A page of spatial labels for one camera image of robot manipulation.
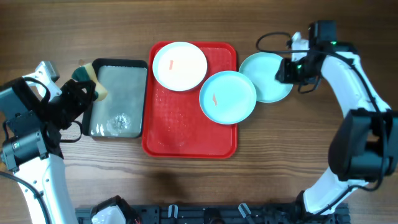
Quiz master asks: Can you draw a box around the white round plate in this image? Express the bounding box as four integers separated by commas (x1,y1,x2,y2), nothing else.
152,42,208,91

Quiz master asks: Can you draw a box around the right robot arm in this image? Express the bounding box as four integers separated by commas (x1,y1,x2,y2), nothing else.
275,40,397,223

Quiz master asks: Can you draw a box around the black tray with water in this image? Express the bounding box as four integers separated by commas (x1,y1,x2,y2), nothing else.
82,58,148,138

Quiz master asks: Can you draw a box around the teal plate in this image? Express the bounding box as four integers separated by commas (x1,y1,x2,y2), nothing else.
239,52,293,103
199,71,257,125

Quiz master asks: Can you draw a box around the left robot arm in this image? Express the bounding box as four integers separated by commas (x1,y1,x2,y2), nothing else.
1,77,95,223

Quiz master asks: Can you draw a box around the red plastic tray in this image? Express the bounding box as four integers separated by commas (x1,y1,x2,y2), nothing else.
142,41,238,159

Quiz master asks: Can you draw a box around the green yellow sponge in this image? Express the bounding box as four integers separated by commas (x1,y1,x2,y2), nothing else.
72,63,108,101

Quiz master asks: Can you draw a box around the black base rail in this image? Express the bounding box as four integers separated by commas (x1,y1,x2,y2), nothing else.
75,203,351,224

